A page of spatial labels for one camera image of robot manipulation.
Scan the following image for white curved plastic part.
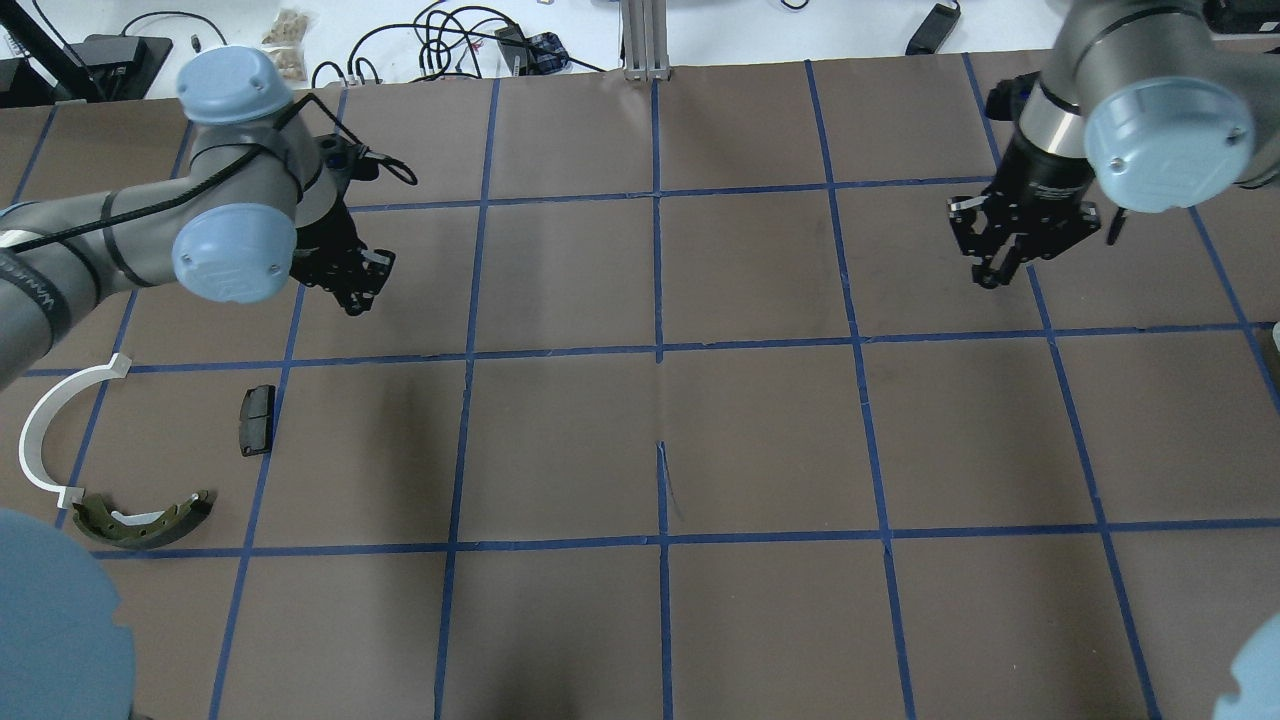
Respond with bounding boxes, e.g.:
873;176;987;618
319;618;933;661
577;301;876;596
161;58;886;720
18;354;133;510

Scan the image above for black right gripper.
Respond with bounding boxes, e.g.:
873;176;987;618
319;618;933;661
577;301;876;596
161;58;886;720
948;129;1102;290

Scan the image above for black brake pad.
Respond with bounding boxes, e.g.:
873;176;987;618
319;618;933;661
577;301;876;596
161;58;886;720
238;384;276;457

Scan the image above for black device box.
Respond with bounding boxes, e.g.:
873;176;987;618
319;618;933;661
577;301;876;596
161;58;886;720
1203;0;1279;35

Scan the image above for tangled black cables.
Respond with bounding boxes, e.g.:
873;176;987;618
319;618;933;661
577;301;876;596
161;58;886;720
310;0;611;88

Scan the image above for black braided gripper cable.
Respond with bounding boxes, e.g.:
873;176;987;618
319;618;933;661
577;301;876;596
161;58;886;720
0;95;419;251

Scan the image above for aluminium frame post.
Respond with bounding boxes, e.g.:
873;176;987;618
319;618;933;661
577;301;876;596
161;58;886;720
618;0;671;82

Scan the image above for bag of small parts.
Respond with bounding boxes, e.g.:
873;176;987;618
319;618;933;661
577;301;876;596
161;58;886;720
260;8;311;83

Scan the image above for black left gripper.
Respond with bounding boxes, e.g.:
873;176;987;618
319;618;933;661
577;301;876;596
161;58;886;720
291;135;396;316

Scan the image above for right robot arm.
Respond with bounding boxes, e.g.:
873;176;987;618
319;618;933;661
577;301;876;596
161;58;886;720
948;1;1279;290

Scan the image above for black power adapter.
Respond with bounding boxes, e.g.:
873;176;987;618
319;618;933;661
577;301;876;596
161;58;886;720
904;1;963;56

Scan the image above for olive metal brake shoe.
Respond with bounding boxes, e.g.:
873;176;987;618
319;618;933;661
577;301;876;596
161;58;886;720
70;489;216;551

